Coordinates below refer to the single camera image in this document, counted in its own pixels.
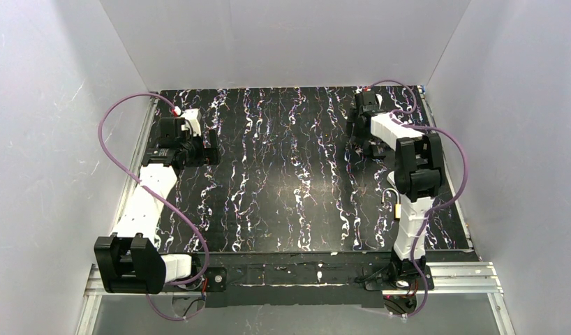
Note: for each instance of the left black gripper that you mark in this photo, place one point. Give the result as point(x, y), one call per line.
point(209, 146)

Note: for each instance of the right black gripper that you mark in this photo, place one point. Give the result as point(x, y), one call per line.
point(359, 128)

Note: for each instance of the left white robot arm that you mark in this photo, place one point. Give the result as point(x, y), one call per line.
point(127, 258)

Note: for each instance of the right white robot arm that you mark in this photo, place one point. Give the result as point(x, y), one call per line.
point(417, 176)

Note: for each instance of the brass padlock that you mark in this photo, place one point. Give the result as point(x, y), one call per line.
point(395, 206)

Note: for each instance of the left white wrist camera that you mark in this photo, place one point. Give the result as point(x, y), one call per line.
point(192, 118)

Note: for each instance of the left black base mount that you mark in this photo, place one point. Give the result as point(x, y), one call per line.
point(214, 280)

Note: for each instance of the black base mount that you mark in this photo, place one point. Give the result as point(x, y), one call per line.
point(214, 280)
point(397, 275)

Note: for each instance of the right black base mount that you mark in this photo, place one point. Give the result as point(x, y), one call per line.
point(397, 275)

